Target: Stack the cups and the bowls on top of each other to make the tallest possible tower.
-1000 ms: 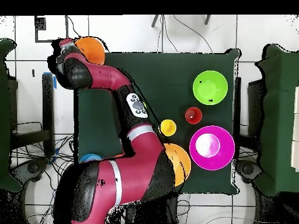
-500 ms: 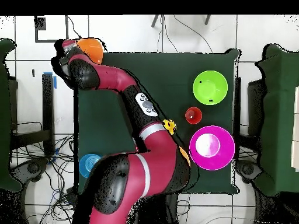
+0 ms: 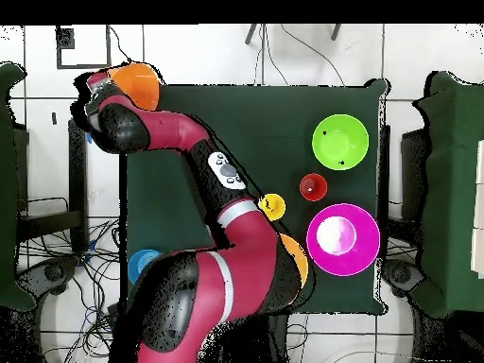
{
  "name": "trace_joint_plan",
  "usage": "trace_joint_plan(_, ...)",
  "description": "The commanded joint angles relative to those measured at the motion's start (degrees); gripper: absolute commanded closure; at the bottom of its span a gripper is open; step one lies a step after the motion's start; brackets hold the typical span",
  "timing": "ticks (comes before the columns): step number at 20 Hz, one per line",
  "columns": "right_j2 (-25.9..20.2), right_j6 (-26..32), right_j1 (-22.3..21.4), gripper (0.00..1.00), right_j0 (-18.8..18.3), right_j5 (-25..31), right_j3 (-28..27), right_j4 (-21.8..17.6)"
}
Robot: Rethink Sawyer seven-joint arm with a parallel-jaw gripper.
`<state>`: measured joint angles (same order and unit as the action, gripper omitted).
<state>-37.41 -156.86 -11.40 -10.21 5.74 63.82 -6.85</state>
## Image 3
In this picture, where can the orange plastic bowl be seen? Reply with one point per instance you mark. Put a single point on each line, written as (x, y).
(298, 261)
(138, 85)

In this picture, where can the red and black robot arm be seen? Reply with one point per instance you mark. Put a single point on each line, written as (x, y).
(242, 264)

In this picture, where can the small black floor marker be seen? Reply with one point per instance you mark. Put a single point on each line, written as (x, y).
(54, 118)

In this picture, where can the black bench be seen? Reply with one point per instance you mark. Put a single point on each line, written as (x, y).
(77, 181)

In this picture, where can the green cloth covered table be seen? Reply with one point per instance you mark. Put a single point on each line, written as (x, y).
(11, 189)

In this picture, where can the blue plastic bowl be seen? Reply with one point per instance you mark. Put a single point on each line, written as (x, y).
(138, 264)

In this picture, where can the yellow plastic cup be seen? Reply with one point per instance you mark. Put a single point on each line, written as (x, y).
(274, 207)

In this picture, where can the dark green tablecloth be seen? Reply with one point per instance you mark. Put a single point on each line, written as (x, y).
(321, 98)

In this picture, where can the red plastic cup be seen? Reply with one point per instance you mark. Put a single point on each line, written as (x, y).
(313, 187)

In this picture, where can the green plastic bowl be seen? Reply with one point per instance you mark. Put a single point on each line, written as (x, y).
(340, 141)

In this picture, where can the pink plastic bowl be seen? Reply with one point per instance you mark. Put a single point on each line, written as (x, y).
(363, 242)

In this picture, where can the green table with white boxes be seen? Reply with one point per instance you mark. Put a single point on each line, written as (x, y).
(450, 189)

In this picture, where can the white boxes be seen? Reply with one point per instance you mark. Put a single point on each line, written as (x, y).
(479, 211)

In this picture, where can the black square floor frame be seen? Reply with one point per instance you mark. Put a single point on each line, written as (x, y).
(83, 66)

